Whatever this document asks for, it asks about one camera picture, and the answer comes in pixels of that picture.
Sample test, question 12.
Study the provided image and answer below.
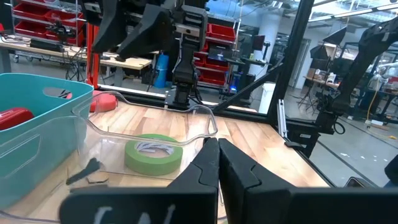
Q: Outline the white waste bin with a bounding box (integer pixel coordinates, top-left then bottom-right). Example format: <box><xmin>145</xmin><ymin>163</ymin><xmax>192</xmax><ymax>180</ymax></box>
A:
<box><xmin>258</xmin><ymin>82</ymin><xmax>278</xmax><ymax>114</ymax></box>

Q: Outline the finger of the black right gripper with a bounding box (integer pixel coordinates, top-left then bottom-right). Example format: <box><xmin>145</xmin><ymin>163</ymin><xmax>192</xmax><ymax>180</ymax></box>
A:
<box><xmin>116</xmin><ymin>4</ymin><xmax>175</xmax><ymax>62</ymax></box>
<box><xmin>91</xmin><ymin>0</ymin><xmax>126</xmax><ymax>54</ymax></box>

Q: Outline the red desk lamp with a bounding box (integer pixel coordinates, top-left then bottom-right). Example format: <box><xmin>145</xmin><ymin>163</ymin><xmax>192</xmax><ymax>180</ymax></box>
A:
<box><xmin>66</xmin><ymin>22</ymin><xmax>119</xmax><ymax>114</ymax></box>

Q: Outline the silver metal bracket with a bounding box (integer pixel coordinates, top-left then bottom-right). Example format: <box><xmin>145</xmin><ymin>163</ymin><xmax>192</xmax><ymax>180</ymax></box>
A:
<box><xmin>277</xmin><ymin>98</ymin><xmax>289</xmax><ymax>139</ymax></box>

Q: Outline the green masking tape roll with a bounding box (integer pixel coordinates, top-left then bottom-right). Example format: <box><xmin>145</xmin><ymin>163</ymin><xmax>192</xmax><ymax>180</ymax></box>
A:
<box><xmin>124</xmin><ymin>133</ymin><xmax>184</xmax><ymax>177</ymax></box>

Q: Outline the black aluminium rig frame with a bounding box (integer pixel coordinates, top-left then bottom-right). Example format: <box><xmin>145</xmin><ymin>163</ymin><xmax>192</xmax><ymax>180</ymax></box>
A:
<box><xmin>98</xmin><ymin>0</ymin><xmax>340</xmax><ymax>188</ymax></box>

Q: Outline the wooden desk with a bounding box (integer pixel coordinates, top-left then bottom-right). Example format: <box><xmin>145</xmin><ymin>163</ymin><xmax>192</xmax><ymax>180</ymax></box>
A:
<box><xmin>0</xmin><ymin>39</ymin><xmax>154</xmax><ymax>88</ymax></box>

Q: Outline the blue cylinder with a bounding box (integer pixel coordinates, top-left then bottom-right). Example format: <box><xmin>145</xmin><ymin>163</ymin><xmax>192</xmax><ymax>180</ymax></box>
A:
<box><xmin>153</xmin><ymin>53</ymin><xmax>170</xmax><ymax>90</ymax></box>

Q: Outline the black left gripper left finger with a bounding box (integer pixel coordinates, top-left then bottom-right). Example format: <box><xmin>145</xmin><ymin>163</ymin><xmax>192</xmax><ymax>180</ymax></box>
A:
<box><xmin>58</xmin><ymin>137</ymin><xmax>221</xmax><ymax>224</ymax></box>

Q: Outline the clear plastic bin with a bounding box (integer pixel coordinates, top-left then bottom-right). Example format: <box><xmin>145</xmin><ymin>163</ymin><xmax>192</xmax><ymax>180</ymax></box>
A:
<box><xmin>0</xmin><ymin>115</ymin><xmax>220</xmax><ymax>224</ymax></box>
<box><xmin>71</xmin><ymin>90</ymin><xmax>220</xmax><ymax>182</ymax></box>

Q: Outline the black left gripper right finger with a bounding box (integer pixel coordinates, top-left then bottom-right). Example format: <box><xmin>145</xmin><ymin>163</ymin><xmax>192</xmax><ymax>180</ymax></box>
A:
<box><xmin>218</xmin><ymin>138</ymin><xmax>398</xmax><ymax>224</ymax></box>

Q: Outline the red stapler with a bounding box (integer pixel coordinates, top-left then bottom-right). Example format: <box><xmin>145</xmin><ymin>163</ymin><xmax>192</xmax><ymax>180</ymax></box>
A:
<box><xmin>0</xmin><ymin>106</ymin><xmax>35</xmax><ymax>132</ymax></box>

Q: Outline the red storage bin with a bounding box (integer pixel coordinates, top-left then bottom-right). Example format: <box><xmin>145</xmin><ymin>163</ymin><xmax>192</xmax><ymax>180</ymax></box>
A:
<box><xmin>210</xmin><ymin>24</ymin><xmax>237</xmax><ymax>42</ymax></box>
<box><xmin>14</xmin><ymin>21</ymin><xmax>48</xmax><ymax>39</ymax></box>
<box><xmin>12</xmin><ymin>2</ymin><xmax>52</xmax><ymax>20</ymax></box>
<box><xmin>198</xmin><ymin>67</ymin><xmax>228</xmax><ymax>86</ymax></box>

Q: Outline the teal plastic bin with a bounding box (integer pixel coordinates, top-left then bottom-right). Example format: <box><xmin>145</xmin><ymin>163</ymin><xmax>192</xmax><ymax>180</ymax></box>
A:
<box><xmin>0</xmin><ymin>72</ymin><xmax>95</xmax><ymax>210</ymax></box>

